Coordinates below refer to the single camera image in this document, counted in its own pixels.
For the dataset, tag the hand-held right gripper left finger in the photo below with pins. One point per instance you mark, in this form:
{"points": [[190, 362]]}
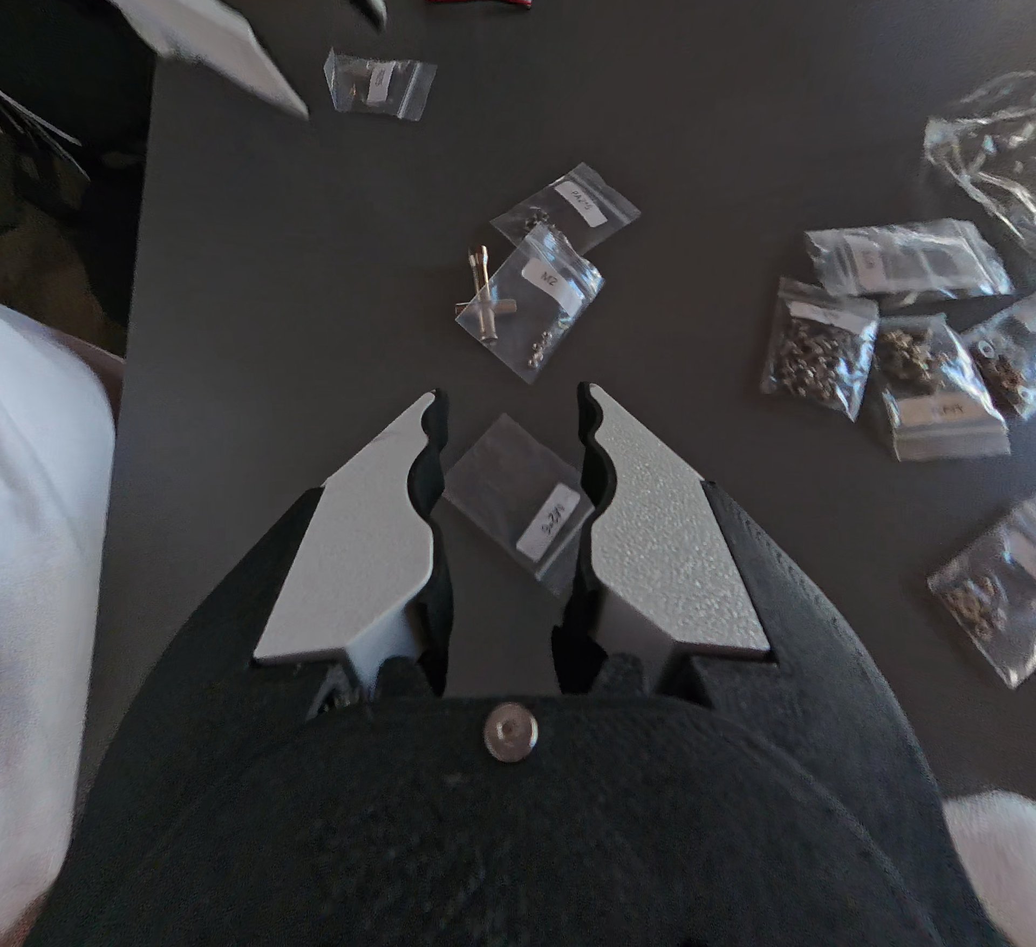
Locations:
{"points": [[348, 558]]}

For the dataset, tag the small clear hardware bag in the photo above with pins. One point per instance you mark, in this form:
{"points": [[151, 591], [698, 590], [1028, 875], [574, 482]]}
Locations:
{"points": [[583, 194], [1008, 364], [995, 591], [817, 356], [550, 316], [380, 85], [931, 396], [906, 259]]}

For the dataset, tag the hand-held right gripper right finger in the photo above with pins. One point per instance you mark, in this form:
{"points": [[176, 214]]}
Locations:
{"points": [[672, 558]]}

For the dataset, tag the small metal cross wrench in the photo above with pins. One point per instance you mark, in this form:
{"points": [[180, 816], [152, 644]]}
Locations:
{"points": [[483, 291]]}

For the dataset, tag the crumpled clear plastic wrap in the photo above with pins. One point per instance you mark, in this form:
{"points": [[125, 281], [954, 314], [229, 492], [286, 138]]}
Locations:
{"points": [[987, 146]]}

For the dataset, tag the clear bag of silver screws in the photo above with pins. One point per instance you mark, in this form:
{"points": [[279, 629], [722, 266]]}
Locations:
{"points": [[502, 477]]}

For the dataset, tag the dark grey desk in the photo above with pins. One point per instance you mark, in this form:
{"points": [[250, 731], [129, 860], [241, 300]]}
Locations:
{"points": [[728, 73]]}

